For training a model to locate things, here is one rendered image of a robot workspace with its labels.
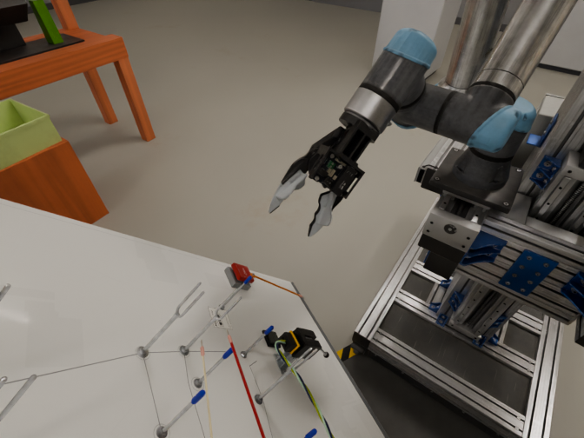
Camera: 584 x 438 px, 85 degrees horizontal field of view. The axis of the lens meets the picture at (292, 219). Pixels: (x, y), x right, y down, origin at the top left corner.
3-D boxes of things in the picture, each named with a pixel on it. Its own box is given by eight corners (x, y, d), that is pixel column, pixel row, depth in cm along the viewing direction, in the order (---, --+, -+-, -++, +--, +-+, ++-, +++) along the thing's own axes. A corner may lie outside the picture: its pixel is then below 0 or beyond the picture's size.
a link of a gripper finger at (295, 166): (276, 176, 55) (318, 145, 54) (275, 175, 56) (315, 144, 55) (292, 198, 56) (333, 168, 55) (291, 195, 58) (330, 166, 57)
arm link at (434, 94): (434, 143, 62) (429, 121, 52) (383, 124, 67) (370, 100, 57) (456, 106, 61) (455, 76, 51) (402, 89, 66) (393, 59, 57)
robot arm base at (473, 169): (460, 155, 105) (472, 127, 98) (510, 171, 99) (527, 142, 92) (446, 177, 96) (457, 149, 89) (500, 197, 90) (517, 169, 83)
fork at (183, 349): (177, 345, 51) (233, 287, 48) (187, 345, 53) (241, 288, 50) (180, 356, 50) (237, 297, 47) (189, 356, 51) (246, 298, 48)
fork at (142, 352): (136, 346, 46) (195, 280, 43) (147, 346, 47) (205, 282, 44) (137, 358, 45) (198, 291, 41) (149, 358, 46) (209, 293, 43)
